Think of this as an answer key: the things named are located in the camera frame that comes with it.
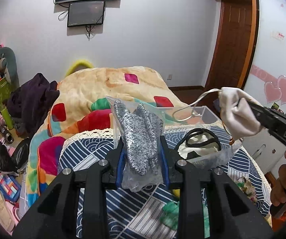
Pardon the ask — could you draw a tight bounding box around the clear bag of grey gloves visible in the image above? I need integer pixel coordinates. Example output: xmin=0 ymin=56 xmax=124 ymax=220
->
xmin=106 ymin=96 xmax=176 ymax=193

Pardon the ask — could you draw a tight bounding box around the white wardrobe with pink hearts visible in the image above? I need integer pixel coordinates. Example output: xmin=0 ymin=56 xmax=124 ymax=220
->
xmin=240 ymin=0 xmax=286 ymax=180

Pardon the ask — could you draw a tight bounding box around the brown wooden door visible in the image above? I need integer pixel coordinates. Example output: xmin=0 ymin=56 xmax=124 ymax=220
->
xmin=195 ymin=0 xmax=258 ymax=92

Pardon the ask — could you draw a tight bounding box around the black plastic bag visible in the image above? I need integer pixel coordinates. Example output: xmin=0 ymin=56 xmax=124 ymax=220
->
xmin=0 ymin=137 xmax=31 ymax=173

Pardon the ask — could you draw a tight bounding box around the grey plush toy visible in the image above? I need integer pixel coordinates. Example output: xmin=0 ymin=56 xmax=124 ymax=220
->
xmin=0 ymin=47 xmax=20 ymax=88

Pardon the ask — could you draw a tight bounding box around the clear plastic storage box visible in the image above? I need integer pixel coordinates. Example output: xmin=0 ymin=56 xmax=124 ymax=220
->
xmin=107 ymin=96 xmax=243 ymax=177

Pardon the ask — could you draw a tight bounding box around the green bottle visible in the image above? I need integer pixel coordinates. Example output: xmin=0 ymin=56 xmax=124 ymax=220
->
xmin=0 ymin=105 xmax=14 ymax=130

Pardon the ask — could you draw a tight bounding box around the green soft cloth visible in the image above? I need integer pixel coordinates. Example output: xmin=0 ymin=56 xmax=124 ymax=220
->
xmin=159 ymin=200 xmax=181 ymax=231

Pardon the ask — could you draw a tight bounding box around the floral fabric item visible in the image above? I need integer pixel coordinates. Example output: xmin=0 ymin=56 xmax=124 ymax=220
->
xmin=236 ymin=175 xmax=258 ymax=202

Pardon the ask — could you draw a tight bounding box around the navy wave-patterned tablecloth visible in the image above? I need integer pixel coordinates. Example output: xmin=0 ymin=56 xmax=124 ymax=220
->
xmin=57 ymin=122 xmax=273 ymax=239

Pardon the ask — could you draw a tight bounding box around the white monitor cable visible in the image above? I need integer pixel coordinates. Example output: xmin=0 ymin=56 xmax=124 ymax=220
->
xmin=58 ymin=9 xmax=69 ymax=22

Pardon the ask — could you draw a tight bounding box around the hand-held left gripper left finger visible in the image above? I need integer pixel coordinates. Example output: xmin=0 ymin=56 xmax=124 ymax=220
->
xmin=13 ymin=138 xmax=126 ymax=239

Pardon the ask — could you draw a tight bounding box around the white lace cloth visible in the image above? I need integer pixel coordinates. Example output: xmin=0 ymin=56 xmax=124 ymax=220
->
xmin=62 ymin=127 xmax=116 ymax=152

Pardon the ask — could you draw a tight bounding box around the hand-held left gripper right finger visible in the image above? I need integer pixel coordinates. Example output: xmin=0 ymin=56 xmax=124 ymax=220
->
xmin=160 ymin=136 xmax=274 ymax=239

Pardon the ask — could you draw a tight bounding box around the dark purple garment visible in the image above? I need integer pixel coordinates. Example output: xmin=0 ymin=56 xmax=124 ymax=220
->
xmin=7 ymin=73 xmax=60 ymax=136

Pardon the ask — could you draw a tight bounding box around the person's right hand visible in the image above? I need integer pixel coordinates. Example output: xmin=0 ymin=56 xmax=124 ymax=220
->
xmin=270 ymin=150 xmax=286 ymax=207

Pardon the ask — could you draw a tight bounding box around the colourful patchwork blanket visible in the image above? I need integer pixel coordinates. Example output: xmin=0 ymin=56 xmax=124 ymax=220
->
xmin=24 ymin=66 xmax=191 ymax=208

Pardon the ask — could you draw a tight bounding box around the white drawstring pouch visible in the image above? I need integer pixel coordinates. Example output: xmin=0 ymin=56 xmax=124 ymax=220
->
xmin=172 ymin=87 xmax=265 ymax=138

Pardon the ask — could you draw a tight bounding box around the black monitor cable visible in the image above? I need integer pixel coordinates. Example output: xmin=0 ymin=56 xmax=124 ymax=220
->
xmin=85 ymin=17 xmax=103 ymax=41

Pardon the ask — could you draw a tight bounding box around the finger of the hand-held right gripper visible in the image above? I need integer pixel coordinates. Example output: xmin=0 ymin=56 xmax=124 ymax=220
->
xmin=238 ymin=99 xmax=286 ymax=156

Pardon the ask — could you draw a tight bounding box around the small wall-mounted monitor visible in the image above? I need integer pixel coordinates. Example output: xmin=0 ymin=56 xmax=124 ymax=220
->
xmin=67 ymin=0 xmax=107 ymax=28

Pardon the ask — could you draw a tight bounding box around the cream bag with black straps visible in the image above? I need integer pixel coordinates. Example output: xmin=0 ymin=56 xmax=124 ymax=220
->
xmin=177 ymin=128 xmax=222 ymax=160

